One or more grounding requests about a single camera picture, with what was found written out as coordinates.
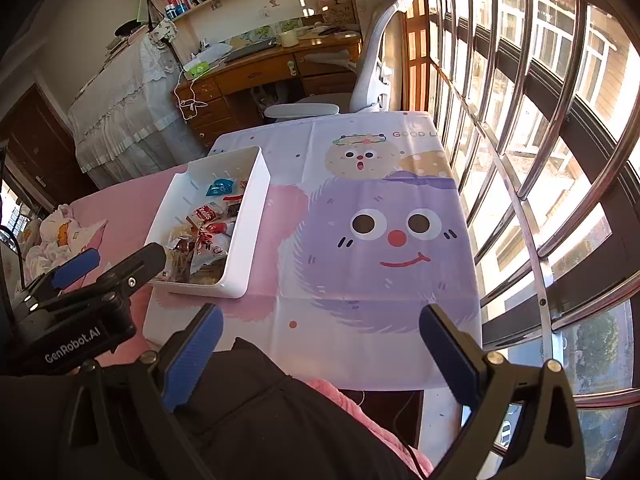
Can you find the white papers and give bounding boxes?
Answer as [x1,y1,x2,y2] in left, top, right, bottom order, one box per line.
[197,42,233,63]

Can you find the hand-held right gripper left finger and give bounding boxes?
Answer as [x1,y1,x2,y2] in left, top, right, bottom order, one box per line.
[67,302,226,480]

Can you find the wooden desk with drawers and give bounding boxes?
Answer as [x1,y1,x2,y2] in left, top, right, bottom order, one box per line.
[175,30,363,151]

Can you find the small teal packet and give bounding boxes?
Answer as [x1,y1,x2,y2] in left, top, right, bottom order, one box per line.
[206,177,236,198]

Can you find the printed quilt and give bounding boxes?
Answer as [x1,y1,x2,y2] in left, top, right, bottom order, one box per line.
[22,204,108,286]

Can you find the white plastic bin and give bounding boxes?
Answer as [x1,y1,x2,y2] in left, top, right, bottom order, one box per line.
[143,146,272,300]

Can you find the person's black clothing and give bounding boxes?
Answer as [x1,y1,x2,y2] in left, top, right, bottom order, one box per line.
[0,337,418,480]

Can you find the white charger cable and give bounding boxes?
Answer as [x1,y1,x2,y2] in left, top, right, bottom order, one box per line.
[172,67,211,122]

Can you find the black cable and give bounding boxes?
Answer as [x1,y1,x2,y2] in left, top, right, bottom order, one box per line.
[0,225,26,261]

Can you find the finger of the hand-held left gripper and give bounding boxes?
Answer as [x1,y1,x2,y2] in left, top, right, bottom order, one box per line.
[12,247,102,316]
[47,242,167,313]

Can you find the wooden bookshelf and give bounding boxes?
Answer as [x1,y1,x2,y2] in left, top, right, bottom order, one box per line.
[132,0,361,51]

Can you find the floral cloth bag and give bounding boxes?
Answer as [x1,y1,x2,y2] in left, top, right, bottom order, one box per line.
[150,17,178,46]

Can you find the pink fleece cloth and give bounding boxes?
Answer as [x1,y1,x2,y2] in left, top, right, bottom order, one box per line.
[305,377,433,480]

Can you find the large white red snack bag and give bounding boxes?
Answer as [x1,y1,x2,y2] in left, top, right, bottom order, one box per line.
[192,220,236,271]

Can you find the metal window grille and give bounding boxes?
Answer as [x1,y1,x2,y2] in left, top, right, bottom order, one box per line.
[400,0,640,480]

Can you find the grey office chair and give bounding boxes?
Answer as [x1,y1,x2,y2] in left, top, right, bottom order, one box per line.
[263,0,426,122]

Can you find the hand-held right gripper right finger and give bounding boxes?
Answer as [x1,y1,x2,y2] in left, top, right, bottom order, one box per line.
[419,302,586,480]

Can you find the clear bag of rice crackers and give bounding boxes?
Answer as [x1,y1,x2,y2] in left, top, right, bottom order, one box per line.
[160,232,201,281]

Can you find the brown wooden door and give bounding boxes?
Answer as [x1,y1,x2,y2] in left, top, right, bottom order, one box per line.
[0,82,98,211]

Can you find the white lace furniture cover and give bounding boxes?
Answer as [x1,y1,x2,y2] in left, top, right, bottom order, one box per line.
[67,35,206,188]

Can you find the green tissue box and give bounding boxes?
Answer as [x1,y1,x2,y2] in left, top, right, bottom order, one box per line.
[182,60,213,81]

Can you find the red white cookies packet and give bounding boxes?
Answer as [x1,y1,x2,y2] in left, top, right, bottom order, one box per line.
[187,202,226,223]

